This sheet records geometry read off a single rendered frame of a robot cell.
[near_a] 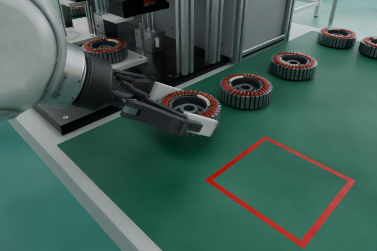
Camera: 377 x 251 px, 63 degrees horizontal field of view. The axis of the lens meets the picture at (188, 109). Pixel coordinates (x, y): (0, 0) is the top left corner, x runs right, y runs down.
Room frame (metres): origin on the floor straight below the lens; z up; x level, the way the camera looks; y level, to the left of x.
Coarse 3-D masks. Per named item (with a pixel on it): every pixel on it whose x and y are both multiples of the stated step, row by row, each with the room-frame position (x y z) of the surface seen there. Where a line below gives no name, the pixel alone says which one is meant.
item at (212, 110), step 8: (168, 96) 0.49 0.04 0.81; (176, 96) 0.50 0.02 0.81; (184, 96) 0.50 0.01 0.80; (192, 96) 0.50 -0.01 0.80; (200, 96) 0.49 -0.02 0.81; (208, 96) 0.50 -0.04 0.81; (168, 104) 0.47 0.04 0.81; (176, 104) 0.49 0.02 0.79; (184, 104) 0.48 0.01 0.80; (192, 104) 0.48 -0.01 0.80; (200, 104) 0.49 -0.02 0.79; (208, 104) 0.47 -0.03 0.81; (216, 104) 0.47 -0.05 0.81; (192, 112) 0.46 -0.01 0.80; (200, 112) 0.48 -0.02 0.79; (208, 112) 0.44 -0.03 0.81; (216, 112) 0.45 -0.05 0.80
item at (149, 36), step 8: (136, 32) 0.86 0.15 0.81; (144, 32) 0.83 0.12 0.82; (152, 32) 0.82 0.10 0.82; (160, 32) 0.83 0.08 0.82; (136, 40) 0.86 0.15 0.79; (144, 40) 0.83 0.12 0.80; (152, 40) 0.81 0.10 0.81; (160, 40) 0.83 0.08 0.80; (152, 48) 0.81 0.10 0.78; (160, 48) 0.83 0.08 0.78
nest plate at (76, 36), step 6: (66, 30) 0.98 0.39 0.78; (72, 30) 0.98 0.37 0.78; (78, 30) 0.98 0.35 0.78; (84, 30) 0.98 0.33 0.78; (66, 36) 0.92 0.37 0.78; (72, 36) 0.92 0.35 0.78; (78, 36) 0.92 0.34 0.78; (84, 36) 0.92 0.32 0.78; (90, 36) 0.92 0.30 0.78; (96, 36) 0.92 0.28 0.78; (72, 42) 0.87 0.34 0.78; (78, 42) 0.88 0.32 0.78; (84, 42) 0.89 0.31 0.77
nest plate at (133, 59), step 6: (132, 54) 0.77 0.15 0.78; (138, 54) 0.77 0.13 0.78; (126, 60) 0.73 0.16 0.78; (132, 60) 0.73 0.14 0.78; (138, 60) 0.73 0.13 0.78; (144, 60) 0.74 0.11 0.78; (114, 66) 0.69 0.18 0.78; (120, 66) 0.69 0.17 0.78; (126, 66) 0.71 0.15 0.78; (132, 66) 0.72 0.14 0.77
